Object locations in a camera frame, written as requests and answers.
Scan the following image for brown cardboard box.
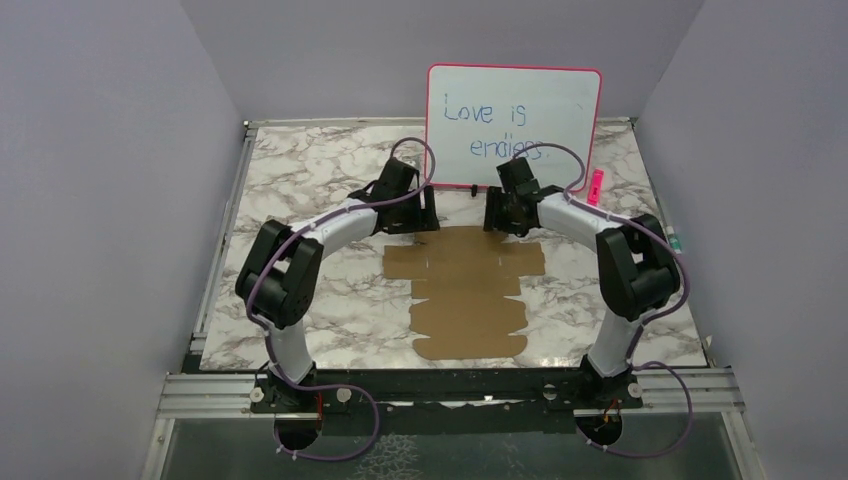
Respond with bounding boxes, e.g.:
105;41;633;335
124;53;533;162
383;226;545;361

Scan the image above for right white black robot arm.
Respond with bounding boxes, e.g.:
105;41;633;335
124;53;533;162
483;157;681;407

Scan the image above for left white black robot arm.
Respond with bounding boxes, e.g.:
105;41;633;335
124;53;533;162
235;157;439;411

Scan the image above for pink highlighter marker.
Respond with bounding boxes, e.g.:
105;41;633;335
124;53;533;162
586;169;605;206

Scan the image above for pink framed whiteboard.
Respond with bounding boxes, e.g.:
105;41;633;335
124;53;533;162
425;63;603;193

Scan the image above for green white marker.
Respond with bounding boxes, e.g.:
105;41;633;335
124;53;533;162
666;226;683;254

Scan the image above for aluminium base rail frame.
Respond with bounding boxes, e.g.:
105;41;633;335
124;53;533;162
142;368;765;479

